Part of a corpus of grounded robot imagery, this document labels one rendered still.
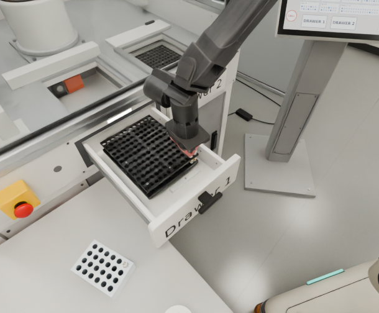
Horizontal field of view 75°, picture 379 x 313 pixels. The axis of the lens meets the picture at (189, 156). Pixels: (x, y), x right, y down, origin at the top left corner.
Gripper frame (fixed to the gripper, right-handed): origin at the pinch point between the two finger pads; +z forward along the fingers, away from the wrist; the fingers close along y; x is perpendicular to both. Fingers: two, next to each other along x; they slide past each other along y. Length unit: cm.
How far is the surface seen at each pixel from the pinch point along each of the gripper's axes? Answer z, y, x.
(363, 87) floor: 115, -25, 217
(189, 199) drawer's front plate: -2.3, 11.9, -8.5
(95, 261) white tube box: 8.5, 6.9, -33.7
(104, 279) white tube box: 8.3, 11.8, -33.5
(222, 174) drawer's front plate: -0.1, 10.7, 2.5
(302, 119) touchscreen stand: 57, -12, 86
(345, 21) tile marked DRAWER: 0, -12, 84
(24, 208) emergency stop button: -0.6, -10.6, -40.5
